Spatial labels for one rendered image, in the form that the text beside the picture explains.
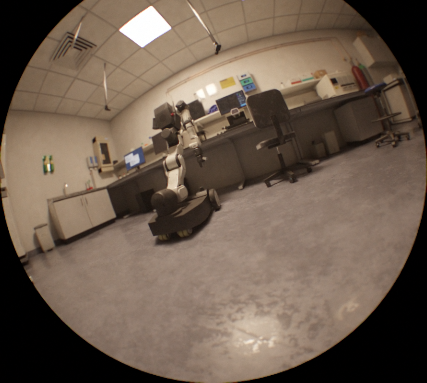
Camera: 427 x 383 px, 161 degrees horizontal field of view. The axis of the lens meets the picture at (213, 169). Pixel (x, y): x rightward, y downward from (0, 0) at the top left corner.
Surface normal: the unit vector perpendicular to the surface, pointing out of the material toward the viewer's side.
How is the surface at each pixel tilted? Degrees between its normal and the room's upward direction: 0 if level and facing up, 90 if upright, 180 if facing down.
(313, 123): 90
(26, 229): 90
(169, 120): 90
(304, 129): 90
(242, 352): 0
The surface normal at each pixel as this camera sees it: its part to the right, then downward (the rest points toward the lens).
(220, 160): -0.27, 0.10
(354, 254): -0.33, -0.95
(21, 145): 0.91, -0.31
